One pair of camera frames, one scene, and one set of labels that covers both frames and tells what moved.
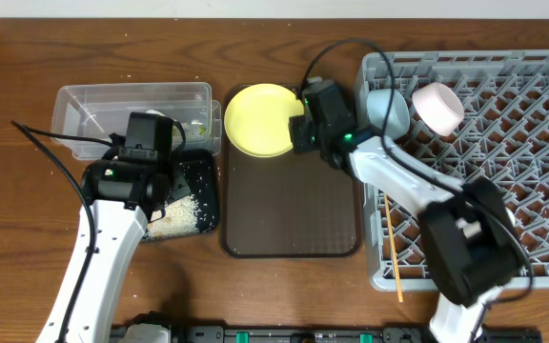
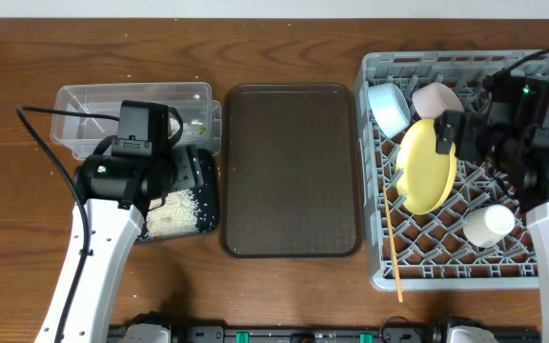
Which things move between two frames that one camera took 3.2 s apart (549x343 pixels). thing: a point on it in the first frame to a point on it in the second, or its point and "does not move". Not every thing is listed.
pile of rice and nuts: (180, 219) does not move
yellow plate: (256, 119) to (426, 178)
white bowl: (438, 108) does not move
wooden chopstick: (392, 243) does not move
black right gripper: (298, 125) to (472, 126)
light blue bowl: (398, 115) does not move
